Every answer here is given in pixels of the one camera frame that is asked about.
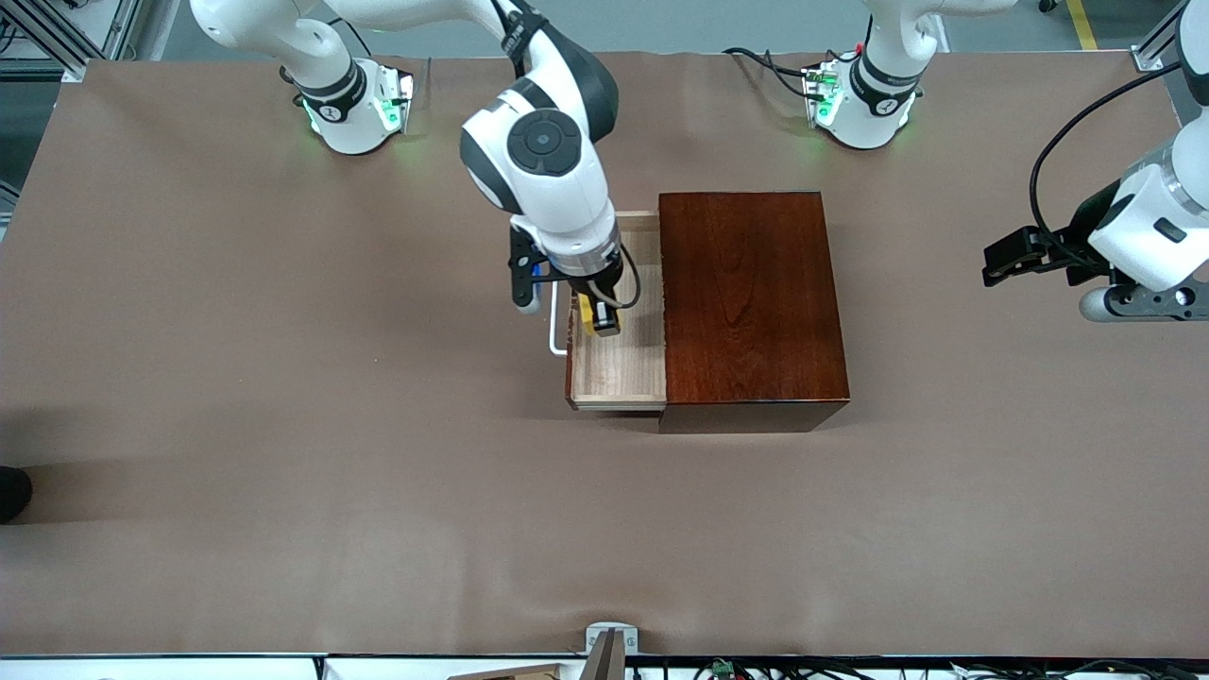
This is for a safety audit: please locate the wooden drawer with white handle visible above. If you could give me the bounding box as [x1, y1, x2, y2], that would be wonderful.
[549, 210, 669, 413]

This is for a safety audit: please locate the dark brown wooden cabinet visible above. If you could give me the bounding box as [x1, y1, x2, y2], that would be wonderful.
[658, 191, 852, 435]

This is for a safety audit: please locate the right base connector plate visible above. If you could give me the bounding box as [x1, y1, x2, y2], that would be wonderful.
[375, 68, 416, 136]

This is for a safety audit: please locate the brown table cover cloth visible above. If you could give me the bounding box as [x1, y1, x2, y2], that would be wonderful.
[0, 49, 1209, 660]

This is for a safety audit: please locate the light brown board piece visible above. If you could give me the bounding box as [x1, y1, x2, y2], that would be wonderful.
[447, 663, 570, 680]

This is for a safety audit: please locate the black rounded object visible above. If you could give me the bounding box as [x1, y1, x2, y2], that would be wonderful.
[0, 465, 33, 524]

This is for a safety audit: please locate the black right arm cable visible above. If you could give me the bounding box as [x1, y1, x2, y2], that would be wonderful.
[586, 244, 643, 311]

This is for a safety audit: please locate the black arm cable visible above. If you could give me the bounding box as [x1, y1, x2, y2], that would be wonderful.
[586, 244, 643, 311]
[1029, 60, 1183, 262]

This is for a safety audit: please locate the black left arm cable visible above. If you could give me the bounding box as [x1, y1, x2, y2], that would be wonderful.
[1029, 60, 1183, 262]

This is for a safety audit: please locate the single aluminium frame profile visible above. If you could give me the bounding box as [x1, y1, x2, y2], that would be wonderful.
[1133, 9, 1189, 74]

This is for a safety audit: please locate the black left base cable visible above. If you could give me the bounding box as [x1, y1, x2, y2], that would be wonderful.
[722, 45, 825, 101]

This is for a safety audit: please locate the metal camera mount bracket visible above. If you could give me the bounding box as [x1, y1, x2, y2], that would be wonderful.
[584, 620, 640, 680]

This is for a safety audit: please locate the aluminium frame with diagonal struts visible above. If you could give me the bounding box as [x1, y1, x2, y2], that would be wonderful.
[0, 0, 145, 84]

